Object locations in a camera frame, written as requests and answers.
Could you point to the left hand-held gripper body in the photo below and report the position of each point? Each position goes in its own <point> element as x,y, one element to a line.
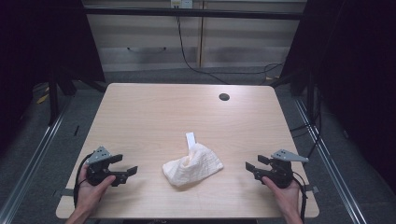
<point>98,169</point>

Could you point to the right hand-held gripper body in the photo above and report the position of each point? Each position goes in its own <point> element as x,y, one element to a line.
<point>281,172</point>

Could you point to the white towel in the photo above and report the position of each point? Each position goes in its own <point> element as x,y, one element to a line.
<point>193,168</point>

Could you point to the person's right hand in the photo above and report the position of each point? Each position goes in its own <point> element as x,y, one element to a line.
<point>288,197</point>

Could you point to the person's left hand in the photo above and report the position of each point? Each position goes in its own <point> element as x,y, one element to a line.
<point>88,196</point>

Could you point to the grey tape strip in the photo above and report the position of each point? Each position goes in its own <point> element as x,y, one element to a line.
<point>67,192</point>
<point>312,188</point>

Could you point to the round black table grommet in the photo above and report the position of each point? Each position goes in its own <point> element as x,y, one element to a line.
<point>224,96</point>

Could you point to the black metal stand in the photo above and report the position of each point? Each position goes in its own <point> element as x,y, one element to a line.
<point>53,99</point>

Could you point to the black curtain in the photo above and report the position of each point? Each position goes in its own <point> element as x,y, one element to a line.
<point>37,46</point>
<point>355,77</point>

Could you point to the white cabinet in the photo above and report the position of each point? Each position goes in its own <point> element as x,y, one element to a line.
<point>149,34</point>

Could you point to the metal floor rail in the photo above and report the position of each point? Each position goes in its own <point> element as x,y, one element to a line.
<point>34,161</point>
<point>330,161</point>

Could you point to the black horizontal frame bar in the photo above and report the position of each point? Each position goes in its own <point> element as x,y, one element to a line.
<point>193,13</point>

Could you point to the white wall outlet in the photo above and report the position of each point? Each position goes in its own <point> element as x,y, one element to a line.
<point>181,3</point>

